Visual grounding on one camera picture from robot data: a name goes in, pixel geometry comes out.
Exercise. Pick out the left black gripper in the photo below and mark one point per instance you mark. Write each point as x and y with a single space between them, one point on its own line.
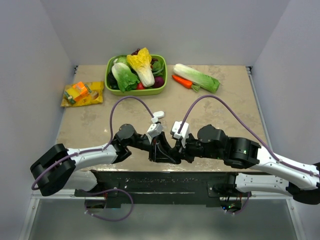
160 151

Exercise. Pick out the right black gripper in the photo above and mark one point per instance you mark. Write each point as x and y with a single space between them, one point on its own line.
183 153

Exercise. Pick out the white earbud charging case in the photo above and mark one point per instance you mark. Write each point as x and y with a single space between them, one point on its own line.
159 114

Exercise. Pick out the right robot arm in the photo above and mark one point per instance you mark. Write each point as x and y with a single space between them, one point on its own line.
282 175

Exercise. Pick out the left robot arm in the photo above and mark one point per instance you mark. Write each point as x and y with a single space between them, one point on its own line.
55 167

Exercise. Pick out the orange toy carrot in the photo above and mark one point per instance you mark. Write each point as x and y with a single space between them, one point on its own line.
186 83

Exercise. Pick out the napa cabbage on table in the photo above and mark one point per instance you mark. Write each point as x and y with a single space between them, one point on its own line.
205 81

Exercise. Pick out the purple onion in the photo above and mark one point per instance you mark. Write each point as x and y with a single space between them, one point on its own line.
158 82

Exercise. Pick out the green lettuce in basket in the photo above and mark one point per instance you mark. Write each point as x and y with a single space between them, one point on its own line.
126 80

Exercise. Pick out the dark green leafy vegetable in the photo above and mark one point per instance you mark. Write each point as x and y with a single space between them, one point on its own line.
157 68

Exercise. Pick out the yellow snack bag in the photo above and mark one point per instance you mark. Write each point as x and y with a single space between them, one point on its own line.
95 97

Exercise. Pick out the yellow napa cabbage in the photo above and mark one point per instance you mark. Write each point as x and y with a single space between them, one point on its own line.
141 64

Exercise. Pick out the green plastic basket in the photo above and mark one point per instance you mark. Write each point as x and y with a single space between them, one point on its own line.
140 92

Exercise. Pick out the round green cabbage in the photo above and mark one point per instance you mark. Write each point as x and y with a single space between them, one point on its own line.
121 59

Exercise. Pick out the dark red grapes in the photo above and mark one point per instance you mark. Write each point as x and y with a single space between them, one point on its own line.
136 52

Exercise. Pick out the orange juice box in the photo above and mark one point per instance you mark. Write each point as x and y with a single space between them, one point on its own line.
77 92

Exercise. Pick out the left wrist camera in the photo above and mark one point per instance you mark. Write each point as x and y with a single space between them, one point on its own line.
154 130

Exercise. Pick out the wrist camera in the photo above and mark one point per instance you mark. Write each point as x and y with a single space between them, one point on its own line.
154 130
181 132

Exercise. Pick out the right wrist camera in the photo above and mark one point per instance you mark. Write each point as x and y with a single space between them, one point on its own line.
181 132

